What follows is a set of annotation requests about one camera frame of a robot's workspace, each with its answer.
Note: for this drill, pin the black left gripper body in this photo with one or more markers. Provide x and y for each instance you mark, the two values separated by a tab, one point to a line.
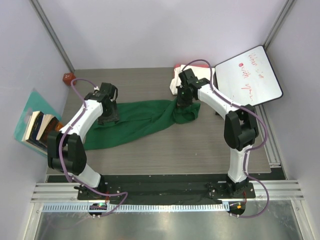
109	115

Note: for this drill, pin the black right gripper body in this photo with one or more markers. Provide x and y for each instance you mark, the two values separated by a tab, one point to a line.
183	98

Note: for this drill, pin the green t shirt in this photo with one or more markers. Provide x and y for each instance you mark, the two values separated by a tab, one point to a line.
137	120

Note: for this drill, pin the white dry-erase board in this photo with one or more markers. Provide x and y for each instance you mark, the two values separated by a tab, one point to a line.
248	78

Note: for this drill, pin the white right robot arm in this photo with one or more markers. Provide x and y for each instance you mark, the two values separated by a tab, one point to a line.
240	125

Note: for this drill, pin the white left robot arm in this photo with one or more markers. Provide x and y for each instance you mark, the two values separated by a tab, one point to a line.
65	147

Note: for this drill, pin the stack of books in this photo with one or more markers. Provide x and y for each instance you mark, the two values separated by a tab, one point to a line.
37	130

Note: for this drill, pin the folded white t shirt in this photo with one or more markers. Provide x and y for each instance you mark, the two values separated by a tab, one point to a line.
203	76

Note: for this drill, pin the red cube block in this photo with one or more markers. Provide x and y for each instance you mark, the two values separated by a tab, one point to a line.
68	77

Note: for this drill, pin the teal plastic folder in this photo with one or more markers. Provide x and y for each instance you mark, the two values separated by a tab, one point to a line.
34	103

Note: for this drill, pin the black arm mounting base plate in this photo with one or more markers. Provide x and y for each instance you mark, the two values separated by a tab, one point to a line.
166	189

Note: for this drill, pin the white slotted cable duct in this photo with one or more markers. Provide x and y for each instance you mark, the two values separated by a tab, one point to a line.
98	207

